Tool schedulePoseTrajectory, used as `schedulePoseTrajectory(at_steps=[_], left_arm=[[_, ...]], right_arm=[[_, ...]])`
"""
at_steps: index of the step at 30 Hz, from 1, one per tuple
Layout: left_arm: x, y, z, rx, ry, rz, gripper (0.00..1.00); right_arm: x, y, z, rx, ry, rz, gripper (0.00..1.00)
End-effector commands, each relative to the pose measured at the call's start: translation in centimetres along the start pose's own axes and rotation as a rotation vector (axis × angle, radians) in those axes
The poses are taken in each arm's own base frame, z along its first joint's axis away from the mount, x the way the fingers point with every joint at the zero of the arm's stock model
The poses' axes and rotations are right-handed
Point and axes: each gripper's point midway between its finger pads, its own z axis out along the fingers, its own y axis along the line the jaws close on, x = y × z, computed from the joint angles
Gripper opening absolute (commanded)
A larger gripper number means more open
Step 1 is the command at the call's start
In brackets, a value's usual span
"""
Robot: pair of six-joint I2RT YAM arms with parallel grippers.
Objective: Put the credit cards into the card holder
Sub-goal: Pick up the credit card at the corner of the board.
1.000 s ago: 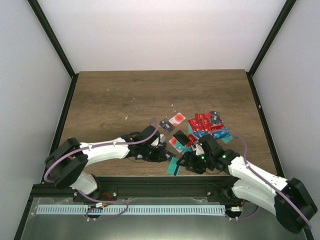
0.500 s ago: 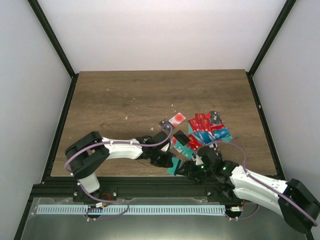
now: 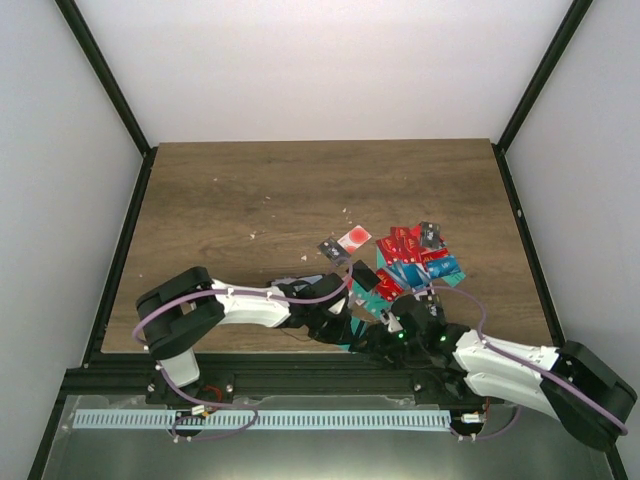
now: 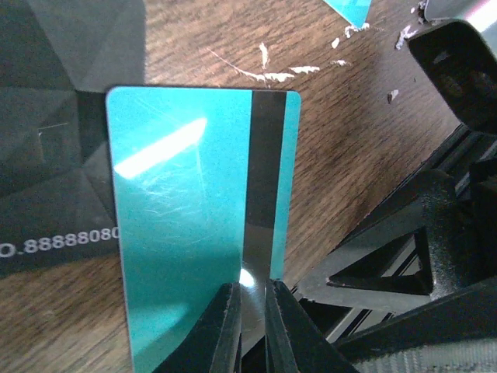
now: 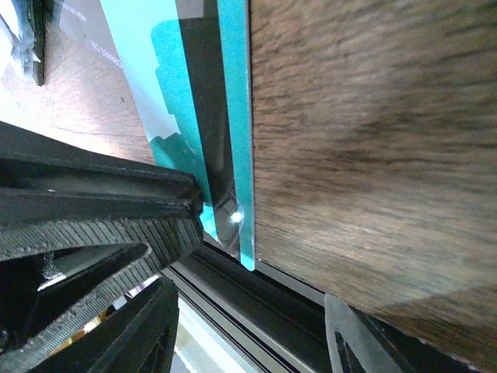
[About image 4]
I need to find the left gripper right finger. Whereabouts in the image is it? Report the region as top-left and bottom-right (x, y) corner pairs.
(265, 279), (356, 372)

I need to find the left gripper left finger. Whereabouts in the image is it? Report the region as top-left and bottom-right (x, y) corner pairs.
(155, 282), (242, 373)

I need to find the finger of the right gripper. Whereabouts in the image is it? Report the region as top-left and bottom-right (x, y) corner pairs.
(335, 279), (496, 372)
(297, 170), (472, 313)

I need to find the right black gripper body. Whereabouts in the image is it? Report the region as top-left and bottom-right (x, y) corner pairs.
(450, 134), (496, 284)

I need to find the teal card upper pile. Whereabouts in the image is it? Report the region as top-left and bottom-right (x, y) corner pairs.
(324, 0), (372, 27)

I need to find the black VIP card centre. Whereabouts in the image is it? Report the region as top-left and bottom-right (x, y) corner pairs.
(1, 1), (146, 277)

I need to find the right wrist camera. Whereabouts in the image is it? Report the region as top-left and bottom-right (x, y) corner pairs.
(408, 0), (496, 136)

